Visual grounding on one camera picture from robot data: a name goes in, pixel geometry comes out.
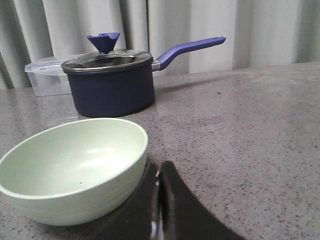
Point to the light green bowl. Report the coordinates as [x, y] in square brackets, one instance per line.
[76, 172]

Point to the glass lid blue knob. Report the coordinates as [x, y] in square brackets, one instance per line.
[106, 57]

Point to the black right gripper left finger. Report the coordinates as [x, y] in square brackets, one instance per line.
[139, 217]

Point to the dark blue saucepan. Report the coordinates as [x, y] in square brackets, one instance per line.
[124, 91]

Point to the grey curtain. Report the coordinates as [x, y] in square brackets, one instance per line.
[258, 32]

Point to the clear plastic food container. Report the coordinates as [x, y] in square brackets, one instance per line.
[47, 77]

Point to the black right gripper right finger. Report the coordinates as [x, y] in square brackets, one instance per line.
[183, 215]

